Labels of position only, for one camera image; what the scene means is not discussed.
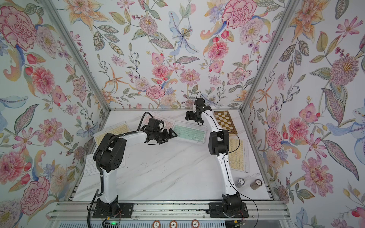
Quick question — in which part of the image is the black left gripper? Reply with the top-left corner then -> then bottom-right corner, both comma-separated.
152,127 -> 178,146

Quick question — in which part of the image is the mint green keyboard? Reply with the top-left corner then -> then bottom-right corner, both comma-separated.
172,121 -> 207,144

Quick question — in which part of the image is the yellow keyboard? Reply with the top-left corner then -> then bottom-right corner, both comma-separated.
94,121 -> 130,146
229,138 -> 250,173

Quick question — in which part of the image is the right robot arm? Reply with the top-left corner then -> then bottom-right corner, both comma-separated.
185,98 -> 242,218

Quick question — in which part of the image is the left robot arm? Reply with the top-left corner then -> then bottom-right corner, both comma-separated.
93,118 -> 178,204

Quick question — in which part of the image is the pink keyboard back left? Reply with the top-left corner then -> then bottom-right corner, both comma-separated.
142,112 -> 175,129

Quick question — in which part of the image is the wooden chessboard box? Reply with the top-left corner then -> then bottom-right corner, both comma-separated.
214,111 -> 237,135

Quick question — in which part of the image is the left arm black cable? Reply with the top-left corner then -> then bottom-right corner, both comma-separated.
136,112 -> 155,132

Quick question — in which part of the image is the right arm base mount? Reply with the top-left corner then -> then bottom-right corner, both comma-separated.
207,192 -> 249,219

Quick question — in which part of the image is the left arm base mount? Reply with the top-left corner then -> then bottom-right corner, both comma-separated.
92,197 -> 134,219

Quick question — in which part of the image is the aluminium front rail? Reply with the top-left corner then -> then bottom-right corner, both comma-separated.
46,200 -> 290,221

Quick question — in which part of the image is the aluminium frame post right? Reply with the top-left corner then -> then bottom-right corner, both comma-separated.
241,1 -> 298,114

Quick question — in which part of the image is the aluminium frame post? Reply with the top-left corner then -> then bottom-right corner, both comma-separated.
241,1 -> 298,114
40,0 -> 111,114

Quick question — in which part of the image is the aluminium frame post left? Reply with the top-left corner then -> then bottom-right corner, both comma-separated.
40,0 -> 111,114

